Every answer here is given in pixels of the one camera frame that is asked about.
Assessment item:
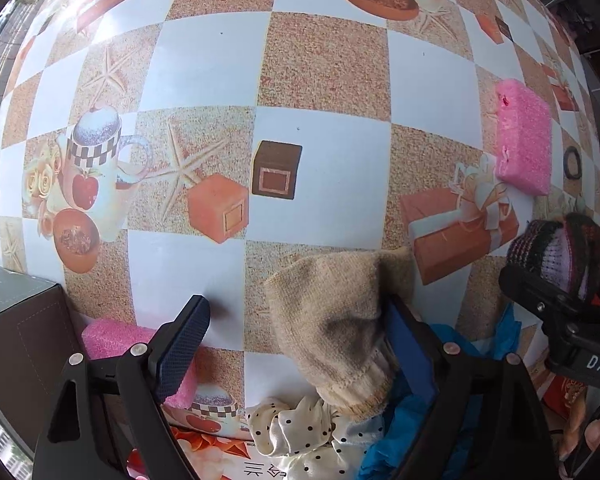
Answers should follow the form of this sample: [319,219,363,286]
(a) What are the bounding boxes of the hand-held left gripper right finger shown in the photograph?
[382,292,568,480]

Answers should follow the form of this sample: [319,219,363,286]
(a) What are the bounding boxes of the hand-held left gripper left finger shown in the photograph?
[32,294,212,480]

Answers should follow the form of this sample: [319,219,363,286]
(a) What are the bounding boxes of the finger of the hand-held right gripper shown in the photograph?
[497,262,600,333]

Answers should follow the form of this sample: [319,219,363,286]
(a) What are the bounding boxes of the dark purple knit hat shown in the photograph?
[507,212,600,303]

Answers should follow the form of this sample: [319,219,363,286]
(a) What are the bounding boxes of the blue cloth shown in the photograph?
[357,304,523,480]

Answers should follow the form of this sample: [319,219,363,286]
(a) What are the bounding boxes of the pink sponge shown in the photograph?
[495,78,552,197]
[81,321,198,409]

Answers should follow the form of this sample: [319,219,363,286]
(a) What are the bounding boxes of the beige knitted sock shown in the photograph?
[264,246,416,422]

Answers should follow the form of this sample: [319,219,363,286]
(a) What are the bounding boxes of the dark grey cardboard box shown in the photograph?
[0,261,88,461]

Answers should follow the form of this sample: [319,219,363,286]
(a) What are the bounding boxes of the person's right hand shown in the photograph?
[559,399,600,467]

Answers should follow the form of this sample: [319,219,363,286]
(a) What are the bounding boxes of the red patterned gift box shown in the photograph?
[542,372,598,418]

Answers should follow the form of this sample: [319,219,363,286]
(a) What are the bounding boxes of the white polka-dot scrunchie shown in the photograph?
[244,394,386,480]

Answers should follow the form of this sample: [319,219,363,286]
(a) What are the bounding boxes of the checkered printed tablecloth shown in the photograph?
[0,0,600,461]

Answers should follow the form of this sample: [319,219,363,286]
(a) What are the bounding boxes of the black hair tie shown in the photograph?
[564,145,586,180]

